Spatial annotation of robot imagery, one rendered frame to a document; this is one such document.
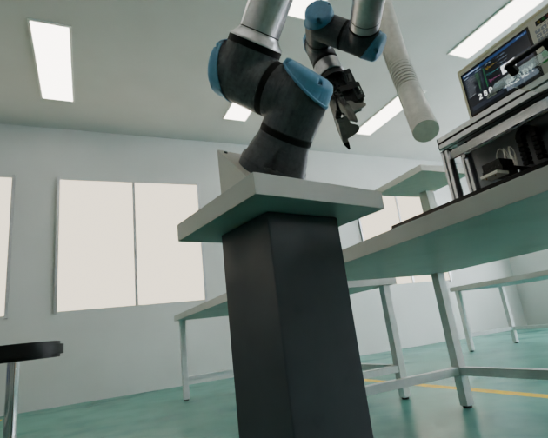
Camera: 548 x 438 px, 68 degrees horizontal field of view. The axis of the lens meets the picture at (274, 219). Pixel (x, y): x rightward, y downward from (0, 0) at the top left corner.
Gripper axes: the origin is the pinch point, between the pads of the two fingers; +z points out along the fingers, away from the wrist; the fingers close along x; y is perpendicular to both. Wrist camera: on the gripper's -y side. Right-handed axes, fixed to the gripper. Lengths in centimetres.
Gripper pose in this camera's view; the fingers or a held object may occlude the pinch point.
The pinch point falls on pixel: (350, 137)
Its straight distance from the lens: 112.7
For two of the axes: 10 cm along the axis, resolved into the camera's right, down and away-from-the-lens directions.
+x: 0.6, 3.1, 9.5
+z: 3.1, 9.0, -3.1
